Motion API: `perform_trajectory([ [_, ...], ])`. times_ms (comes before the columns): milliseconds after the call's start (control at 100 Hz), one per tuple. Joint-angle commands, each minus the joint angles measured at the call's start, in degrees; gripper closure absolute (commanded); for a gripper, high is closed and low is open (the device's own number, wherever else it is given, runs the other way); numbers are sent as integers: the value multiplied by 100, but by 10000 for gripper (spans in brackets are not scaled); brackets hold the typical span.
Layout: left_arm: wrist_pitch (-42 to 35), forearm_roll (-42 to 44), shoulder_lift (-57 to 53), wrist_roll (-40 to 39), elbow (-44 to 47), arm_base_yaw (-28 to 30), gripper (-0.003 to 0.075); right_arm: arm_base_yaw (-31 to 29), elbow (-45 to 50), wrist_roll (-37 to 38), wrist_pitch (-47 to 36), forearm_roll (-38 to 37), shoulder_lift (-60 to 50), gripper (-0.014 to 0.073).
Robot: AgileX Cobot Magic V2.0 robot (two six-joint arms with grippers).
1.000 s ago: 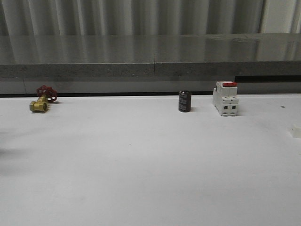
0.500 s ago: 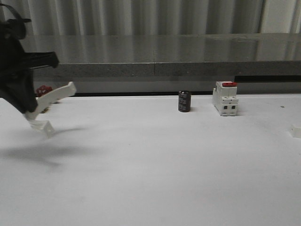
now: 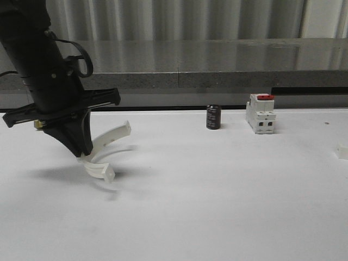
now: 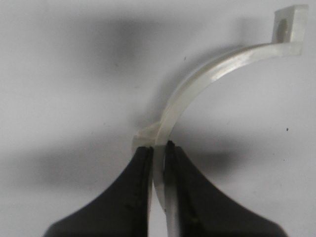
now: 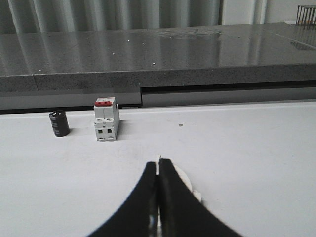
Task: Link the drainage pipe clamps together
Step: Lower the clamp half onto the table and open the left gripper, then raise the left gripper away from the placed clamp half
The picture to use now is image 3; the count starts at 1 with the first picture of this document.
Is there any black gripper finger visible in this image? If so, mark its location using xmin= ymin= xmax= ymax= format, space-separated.
xmin=43 ymin=111 xmax=93 ymax=157

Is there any brass valve red handwheel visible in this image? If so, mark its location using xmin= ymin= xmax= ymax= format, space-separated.
xmin=33 ymin=120 xmax=44 ymax=130

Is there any white circuit breaker red switch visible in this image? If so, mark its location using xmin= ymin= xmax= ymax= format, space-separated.
xmin=246 ymin=94 xmax=276 ymax=134

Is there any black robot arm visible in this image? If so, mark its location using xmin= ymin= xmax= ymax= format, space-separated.
xmin=1 ymin=1 xmax=121 ymax=157

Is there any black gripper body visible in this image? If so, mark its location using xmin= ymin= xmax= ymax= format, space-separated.
xmin=3 ymin=88 xmax=121 ymax=128

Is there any black cable loop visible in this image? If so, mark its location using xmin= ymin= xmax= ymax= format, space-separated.
xmin=46 ymin=30 xmax=94 ymax=78

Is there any white half pipe clamp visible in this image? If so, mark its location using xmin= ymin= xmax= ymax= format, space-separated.
xmin=336 ymin=144 xmax=348 ymax=160
xmin=77 ymin=121 xmax=132 ymax=183

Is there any grey stone bench ledge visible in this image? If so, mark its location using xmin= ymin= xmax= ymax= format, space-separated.
xmin=0 ymin=38 xmax=348 ymax=91

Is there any black cylindrical capacitor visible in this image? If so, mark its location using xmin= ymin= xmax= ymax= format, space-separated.
xmin=206 ymin=104 xmax=221 ymax=130

